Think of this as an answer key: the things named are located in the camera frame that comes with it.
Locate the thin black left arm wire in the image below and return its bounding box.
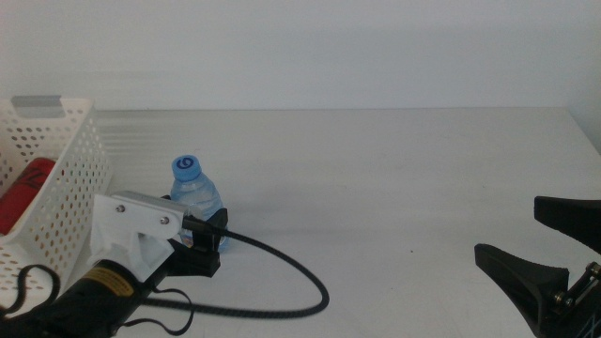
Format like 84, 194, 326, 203
0, 263, 196, 337

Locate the white perforated plastic basket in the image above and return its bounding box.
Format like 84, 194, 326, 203
0, 95, 115, 301

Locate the braided black left camera cable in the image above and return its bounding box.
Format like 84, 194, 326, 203
140, 216, 331, 322

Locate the clear water bottle blue cap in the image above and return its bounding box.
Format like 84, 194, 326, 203
169, 154, 230, 254

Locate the red soda can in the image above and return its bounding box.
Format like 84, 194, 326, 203
0, 157, 58, 237

